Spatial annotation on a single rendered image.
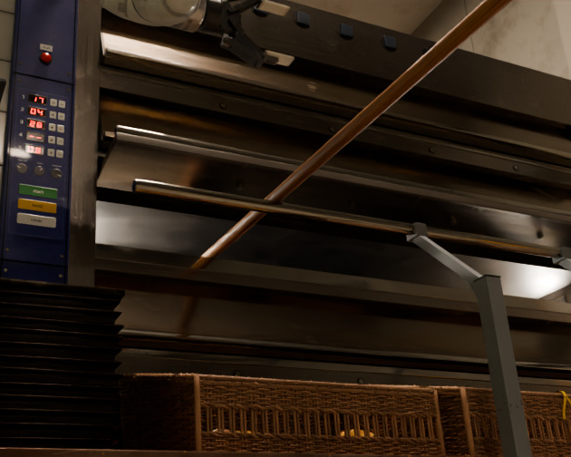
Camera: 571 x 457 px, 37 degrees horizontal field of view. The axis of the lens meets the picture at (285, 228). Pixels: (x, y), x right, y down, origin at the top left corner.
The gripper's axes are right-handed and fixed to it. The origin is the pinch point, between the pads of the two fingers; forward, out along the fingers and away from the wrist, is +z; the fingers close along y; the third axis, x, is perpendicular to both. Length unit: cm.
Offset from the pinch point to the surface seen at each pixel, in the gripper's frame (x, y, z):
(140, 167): -49, 12, -17
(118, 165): -50, 12, -22
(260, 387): -8, 78, -7
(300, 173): -6.1, 30.8, 4.7
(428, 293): -54, 34, 74
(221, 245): -48, 31, 5
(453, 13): -298, -325, 340
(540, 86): -53, -54, 139
